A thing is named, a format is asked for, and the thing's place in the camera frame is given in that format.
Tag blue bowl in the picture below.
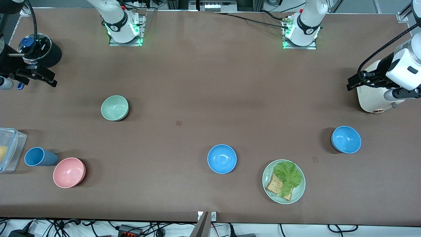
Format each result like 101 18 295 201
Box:
331 126 362 154
207 144 237 174

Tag pale green bowl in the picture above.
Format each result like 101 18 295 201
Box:
101 95 129 121

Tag pink bowl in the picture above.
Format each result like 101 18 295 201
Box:
53 157 86 189

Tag cream white toaster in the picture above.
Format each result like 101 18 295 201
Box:
357 61 407 114

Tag clear plastic food container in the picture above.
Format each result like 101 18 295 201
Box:
0 127 27 174

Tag blue plastic cup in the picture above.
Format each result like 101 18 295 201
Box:
24 147 59 167

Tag green lettuce leaf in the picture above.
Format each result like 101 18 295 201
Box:
274 161 303 197

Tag pale green plate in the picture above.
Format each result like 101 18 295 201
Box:
262 159 306 204

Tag brown bread slice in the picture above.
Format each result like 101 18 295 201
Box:
266 173 293 201

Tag metal control box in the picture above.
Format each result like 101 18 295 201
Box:
189 0 238 12

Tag black power strip orange switches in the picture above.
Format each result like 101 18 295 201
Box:
118 224 142 237

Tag black pot blue handle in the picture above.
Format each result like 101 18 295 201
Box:
16 33 62 90

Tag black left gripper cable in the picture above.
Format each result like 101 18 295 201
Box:
358 22 421 87

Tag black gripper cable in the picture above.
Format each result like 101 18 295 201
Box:
26 0 38 50
358 22 421 87

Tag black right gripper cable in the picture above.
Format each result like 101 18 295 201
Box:
26 0 38 50

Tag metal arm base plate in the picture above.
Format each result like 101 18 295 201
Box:
109 14 146 47
282 16 318 50

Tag black braided table cable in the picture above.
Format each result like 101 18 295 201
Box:
213 12 290 29

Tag black looped floor cable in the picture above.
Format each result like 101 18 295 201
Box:
327 224 359 233

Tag white clamp bracket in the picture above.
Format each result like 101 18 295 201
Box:
197 211 217 221

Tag grey camera pole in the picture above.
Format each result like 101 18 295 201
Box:
190 212 210 237

